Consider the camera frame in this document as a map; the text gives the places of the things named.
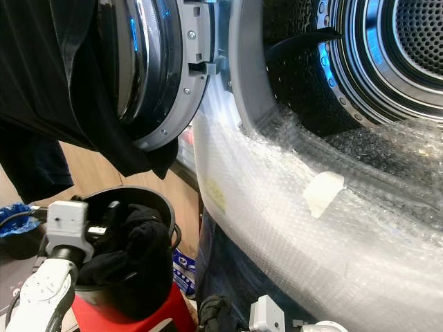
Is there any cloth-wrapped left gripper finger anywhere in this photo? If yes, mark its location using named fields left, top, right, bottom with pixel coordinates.
left=197, top=295, right=236, bottom=332

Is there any black clothes bundle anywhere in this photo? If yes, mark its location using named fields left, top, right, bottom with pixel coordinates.
left=80, top=203, right=172, bottom=286

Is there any white washing machine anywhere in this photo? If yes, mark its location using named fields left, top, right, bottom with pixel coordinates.
left=190, top=0, right=443, bottom=332

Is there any dark blue denim cloth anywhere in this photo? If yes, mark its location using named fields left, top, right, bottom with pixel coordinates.
left=194, top=207, right=312, bottom=332

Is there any red plastic stool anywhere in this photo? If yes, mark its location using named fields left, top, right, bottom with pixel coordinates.
left=71, top=282, right=198, bottom=332

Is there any wooden cabinet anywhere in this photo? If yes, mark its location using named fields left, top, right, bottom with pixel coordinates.
left=0, top=135, right=201, bottom=222

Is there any blue and white package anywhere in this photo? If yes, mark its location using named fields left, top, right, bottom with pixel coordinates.
left=172, top=250, right=198, bottom=297

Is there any black plastic bucket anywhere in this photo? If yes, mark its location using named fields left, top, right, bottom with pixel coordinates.
left=42, top=185, right=177, bottom=322

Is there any bin with blue bag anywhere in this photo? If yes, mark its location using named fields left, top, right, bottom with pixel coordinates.
left=0, top=203, right=35, bottom=260

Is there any grey floor mat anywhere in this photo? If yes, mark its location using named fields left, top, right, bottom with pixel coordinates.
left=0, top=252, right=35, bottom=315

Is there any clear bubble wrap sheet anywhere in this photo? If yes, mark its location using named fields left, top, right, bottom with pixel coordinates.
left=192, top=104, right=443, bottom=332

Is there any round chrome washer door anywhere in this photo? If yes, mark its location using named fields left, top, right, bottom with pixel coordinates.
left=111, top=0, right=228, bottom=151

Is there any black hanging garment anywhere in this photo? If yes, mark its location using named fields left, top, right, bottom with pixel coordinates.
left=0, top=0, right=179, bottom=203

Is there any white tape piece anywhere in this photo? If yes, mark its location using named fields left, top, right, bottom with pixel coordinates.
left=302, top=171, right=347, bottom=219

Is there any black drum paddle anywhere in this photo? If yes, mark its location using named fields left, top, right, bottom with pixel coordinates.
left=264, top=28, right=343, bottom=63

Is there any perforated steel washer drum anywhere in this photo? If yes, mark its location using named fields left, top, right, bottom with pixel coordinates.
left=263, top=0, right=443, bottom=136

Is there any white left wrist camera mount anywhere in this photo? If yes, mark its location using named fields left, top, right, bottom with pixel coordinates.
left=45, top=199, right=94, bottom=262

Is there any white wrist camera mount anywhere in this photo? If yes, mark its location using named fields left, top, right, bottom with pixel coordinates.
left=249, top=295, right=286, bottom=332
left=45, top=199, right=94, bottom=262

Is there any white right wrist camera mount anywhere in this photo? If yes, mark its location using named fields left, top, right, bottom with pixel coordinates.
left=249, top=295, right=286, bottom=332

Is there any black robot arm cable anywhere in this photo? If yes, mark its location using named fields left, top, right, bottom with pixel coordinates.
left=0, top=206, right=49, bottom=228

